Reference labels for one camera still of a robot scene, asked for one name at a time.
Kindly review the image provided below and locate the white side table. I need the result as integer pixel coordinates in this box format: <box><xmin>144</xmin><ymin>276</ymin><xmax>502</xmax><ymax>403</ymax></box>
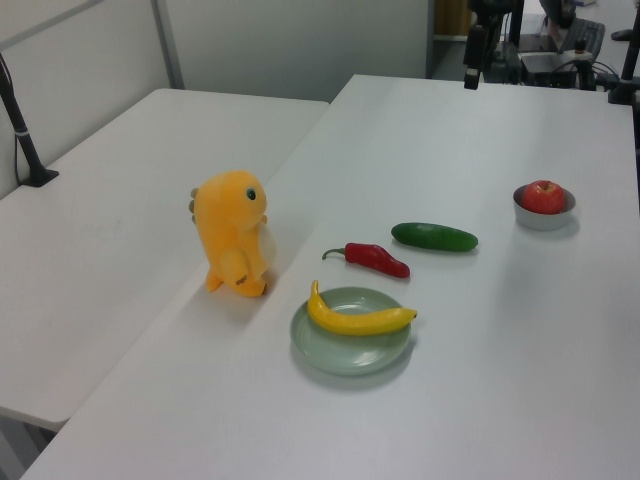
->
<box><xmin>0</xmin><ymin>88</ymin><xmax>331</xmax><ymax>434</ymax></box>

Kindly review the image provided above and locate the yellow banana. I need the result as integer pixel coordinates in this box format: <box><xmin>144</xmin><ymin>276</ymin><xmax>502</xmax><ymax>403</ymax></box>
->
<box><xmin>306</xmin><ymin>279</ymin><xmax>419</xmax><ymax>337</ymax></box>

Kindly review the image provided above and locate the black electronics box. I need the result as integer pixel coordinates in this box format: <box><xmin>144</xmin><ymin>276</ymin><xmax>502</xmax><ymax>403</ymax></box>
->
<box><xmin>517</xmin><ymin>49</ymin><xmax>581</xmax><ymax>87</ymax></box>

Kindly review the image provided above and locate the orange plush dinosaur toy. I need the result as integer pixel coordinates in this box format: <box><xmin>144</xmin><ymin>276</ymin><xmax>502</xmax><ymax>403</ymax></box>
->
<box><xmin>188</xmin><ymin>170</ymin><xmax>278</xmax><ymax>297</ymax></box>

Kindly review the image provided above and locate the black keyboard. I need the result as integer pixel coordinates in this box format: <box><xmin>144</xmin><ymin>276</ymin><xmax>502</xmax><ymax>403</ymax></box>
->
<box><xmin>557</xmin><ymin>18</ymin><xmax>607</xmax><ymax>64</ymax></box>

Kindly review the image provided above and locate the black camera stand with base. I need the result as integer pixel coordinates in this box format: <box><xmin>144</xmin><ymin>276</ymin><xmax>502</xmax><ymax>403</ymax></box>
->
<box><xmin>0</xmin><ymin>52</ymin><xmax>60</xmax><ymax>188</ymax></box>

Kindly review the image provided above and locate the pale green plate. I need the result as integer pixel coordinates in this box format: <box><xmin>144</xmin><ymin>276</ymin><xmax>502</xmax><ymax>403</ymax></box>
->
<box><xmin>289</xmin><ymin>286</ymin><xmax>416</xmax><ymax>376</ymax></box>

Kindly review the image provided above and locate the yellow wooden cabinet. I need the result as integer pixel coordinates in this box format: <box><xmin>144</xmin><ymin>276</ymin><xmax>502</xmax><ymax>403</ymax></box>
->
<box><xmin>433</xmin><ymin>0</ymin><xmax>474</xmax><ymax>40</ymax></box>

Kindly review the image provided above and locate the green cucumber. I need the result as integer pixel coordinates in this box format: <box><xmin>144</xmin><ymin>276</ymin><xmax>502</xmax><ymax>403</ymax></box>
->
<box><xmin>390</xmin><ymin>222</ymin><xmax>479</xmax><ymax>253</ymax></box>

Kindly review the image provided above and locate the grey partition frame post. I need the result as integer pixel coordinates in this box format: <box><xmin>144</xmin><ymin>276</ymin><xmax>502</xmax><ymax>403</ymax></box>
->
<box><xmin>151</xmin><ymin>0</ymin><xmax>185</xmax><ymax>91</ymax></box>

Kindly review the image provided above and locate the red chili pepper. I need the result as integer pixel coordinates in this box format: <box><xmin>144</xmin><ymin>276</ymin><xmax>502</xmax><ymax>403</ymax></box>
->
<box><xmin>321</xmin><ymin>242</ymin><xmax>412</xmax><ymax>280</ymax></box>

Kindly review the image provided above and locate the black clamp stand pole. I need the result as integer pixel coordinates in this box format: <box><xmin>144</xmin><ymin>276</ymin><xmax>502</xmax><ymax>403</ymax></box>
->
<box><xmin>607</xmin><ymin>9</ymin><xmax>640</xmax><ymax>105</ymax></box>

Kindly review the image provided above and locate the black joystick controller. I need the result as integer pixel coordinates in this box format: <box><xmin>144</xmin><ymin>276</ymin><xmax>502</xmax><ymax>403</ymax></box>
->
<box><xmin>572</xmin><ymin>39</ymin><xmax>597</xmax><ymax>91</ymax></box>

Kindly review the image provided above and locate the red apple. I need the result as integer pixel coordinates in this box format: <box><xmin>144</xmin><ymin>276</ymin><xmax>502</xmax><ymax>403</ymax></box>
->
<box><xmin>521</xmin><ymin>180</ymin><xmax>567</xmax><ymax>216</ymax></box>

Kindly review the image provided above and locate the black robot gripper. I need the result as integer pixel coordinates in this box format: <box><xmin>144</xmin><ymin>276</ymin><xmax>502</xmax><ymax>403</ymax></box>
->
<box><xmin>463</xmin><ymin>0</ymin><xmax>505</xmax><ymax>91</ymax></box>

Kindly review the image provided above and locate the grey bowl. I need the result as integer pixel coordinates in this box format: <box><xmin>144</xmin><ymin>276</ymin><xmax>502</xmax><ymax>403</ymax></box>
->
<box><xmin>512</xmin><ymin>183</ymin><xmax>577</xmax><ymax>232</ymax></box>

